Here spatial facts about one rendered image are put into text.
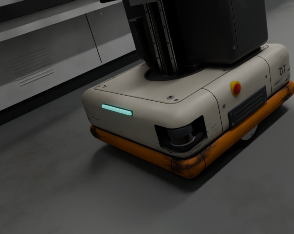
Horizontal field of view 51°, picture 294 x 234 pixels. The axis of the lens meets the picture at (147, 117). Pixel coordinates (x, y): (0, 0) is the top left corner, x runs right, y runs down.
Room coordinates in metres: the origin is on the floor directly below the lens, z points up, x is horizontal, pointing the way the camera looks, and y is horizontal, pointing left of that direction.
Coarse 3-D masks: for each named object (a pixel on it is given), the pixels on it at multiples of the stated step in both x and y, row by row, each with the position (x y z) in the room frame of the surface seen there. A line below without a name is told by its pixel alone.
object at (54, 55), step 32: (0, 0) 2.16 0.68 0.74; (32, 32) 2.23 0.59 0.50; (64, 32) 2.35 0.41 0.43; (96, 32) 2.50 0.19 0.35; (128, 32) 2.67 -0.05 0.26; (0, 64) 2.07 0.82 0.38; (32, 64) 2.18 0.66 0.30; (64, 64) 2.30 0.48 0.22; (96, 64) 2.45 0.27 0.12; (128, 64) 2.65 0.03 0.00; (0, 96) 2.02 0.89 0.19; (32, 96) 2.15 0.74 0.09
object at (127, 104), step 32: (256, 64) 1.01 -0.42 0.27; (288, 64) 1.10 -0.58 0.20; (96, 96) 1.16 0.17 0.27; (128, 96) 1.03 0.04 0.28; (160, 96) 0.94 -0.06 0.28; (192, 96) 0.87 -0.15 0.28; (224, 96) 0.88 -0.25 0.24; (256, 96) 0.97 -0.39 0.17; (288, 96) 1.08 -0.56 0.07; (96, 128) 1.22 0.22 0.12; (128, 128) 0.98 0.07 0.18; (160, 128) 0.86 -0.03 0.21; (192, 128) 0.80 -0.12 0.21; (224, 128) 0.87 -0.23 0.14; (160, 160) 0.86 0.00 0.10; (192, 160) 0.78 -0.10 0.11
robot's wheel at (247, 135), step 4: (256, 128) 0.98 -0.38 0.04; (248, 132) 0.95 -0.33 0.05; (252, 132) 0.96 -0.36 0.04; (256, 132) 0.98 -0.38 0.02; (244, 136) 0.93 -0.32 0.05; (248, 136) 0.95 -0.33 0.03; (252, 136) 0.96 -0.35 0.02; (240, 140) 0.92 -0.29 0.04; (244, 140) 0.93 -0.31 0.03; (248, 140) 0.95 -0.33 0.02; (236, 144) 0.93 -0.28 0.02; (240, 144) 0.92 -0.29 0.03; (244, 144) 0.93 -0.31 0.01
